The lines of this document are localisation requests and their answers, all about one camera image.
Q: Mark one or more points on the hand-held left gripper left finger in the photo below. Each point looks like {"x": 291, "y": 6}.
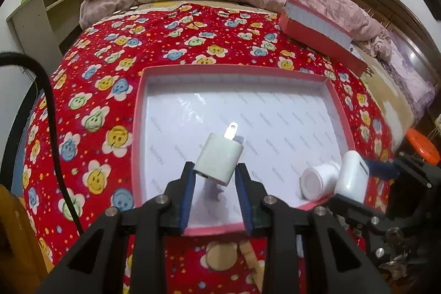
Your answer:
{"x": 187, "y": 199}

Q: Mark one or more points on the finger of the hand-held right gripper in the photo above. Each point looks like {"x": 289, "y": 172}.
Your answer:
{"x": 358, "y": 214}
{"x": 382, "y": 168}

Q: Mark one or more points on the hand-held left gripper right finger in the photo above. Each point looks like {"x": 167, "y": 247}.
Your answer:
{"x": 246, "y": 202}

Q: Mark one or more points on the white earbuds case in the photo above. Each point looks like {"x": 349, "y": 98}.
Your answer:
{"x": 351, "y": 177}

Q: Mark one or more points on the white wall charger plug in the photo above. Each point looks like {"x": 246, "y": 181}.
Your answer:
{"x": 217, "y": 156}

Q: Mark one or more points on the red cardboard box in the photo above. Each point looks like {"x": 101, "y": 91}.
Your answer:
{"x": 275, "y": 115}

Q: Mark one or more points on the orange stool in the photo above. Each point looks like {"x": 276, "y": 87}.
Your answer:
{"x": 423, "y": 144}

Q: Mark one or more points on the white plastic jar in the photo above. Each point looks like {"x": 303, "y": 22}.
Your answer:
{"x": 315, "y": 182}

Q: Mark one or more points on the beige bed sheet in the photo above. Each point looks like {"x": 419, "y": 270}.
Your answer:
{"x": 386, "y": 97}

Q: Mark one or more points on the purple pillow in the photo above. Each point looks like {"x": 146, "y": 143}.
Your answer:
{"x": 410, "y": 73}

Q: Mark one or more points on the red flower printed blanket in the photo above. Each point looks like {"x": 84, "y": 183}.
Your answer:
{"x": 103, "y": 90}

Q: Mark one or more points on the red cardboard box lid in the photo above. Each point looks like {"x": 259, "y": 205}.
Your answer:
{"x": 310, "y": 25}

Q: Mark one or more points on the dark wooden headboard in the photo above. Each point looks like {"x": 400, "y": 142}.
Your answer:
{"x": 389, "y": 1}

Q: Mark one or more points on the brown wooden furniture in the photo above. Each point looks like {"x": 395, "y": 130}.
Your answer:
{"x": 17, "y": 245}

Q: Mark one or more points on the pale wooden shelf unit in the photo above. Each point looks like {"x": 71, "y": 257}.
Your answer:
{"x": 44, "y": 8}

